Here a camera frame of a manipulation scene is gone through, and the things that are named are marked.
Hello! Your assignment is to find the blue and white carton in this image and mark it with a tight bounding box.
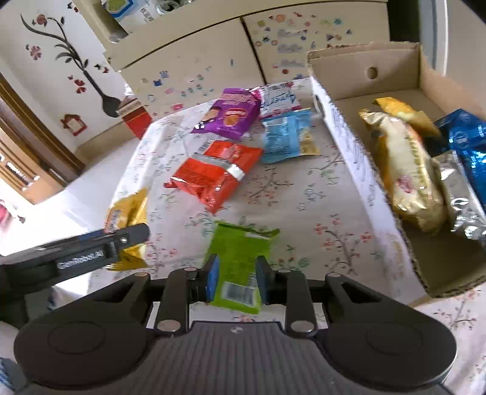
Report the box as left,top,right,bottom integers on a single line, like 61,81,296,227
101,0,135,21

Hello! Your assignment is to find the silver foil snack packet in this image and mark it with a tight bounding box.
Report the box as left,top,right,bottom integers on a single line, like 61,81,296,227
433,150,486,242

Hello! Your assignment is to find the pink and white snack packet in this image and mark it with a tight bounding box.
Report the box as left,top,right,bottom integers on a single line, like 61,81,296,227
248,81,304,118

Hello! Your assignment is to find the cardboard box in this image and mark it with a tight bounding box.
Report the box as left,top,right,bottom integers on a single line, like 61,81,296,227
306,42,486,299

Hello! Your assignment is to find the cream cabinet with stickers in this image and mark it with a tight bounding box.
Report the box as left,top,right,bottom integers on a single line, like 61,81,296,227
72,0,392,118

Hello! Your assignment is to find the purple snack packet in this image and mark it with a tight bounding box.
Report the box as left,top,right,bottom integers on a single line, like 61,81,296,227
190,88,262,140

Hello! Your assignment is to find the green snack packet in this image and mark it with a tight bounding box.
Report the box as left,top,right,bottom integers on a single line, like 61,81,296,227
203,220,281,315

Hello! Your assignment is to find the cream croissant snack packet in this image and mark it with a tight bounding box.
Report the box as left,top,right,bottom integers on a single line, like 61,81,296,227
358,108,447,233

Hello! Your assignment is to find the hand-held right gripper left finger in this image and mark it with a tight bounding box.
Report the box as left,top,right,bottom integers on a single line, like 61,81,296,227
114,254,221,332

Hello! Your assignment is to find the blue foil snack packet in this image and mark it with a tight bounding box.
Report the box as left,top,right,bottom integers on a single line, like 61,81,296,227
433,108,486,202

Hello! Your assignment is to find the wooden door frame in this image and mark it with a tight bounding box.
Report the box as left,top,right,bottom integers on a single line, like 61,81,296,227
0,74,86,206

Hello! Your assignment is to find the light blue snack packet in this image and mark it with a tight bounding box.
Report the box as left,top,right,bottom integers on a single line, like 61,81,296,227
261,108,321,165

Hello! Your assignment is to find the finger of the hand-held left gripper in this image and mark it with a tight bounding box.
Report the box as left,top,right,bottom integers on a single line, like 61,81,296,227
74,223,150,252

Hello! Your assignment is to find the floral tablecloth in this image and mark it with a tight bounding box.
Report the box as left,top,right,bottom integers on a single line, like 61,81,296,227
49,78,486,395

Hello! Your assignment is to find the red snack packet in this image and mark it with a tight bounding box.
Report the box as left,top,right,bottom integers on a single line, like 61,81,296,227
164,140,264,214

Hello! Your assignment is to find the yellow snack packet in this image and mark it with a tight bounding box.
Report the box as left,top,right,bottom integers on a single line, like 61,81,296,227
374,97,441,137
104,188,149,271

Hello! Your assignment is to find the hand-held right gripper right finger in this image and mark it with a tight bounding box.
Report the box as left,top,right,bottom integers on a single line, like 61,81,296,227
255,255,367,332

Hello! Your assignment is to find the red gift box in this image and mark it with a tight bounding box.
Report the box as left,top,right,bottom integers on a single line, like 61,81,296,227
117,97,153,139

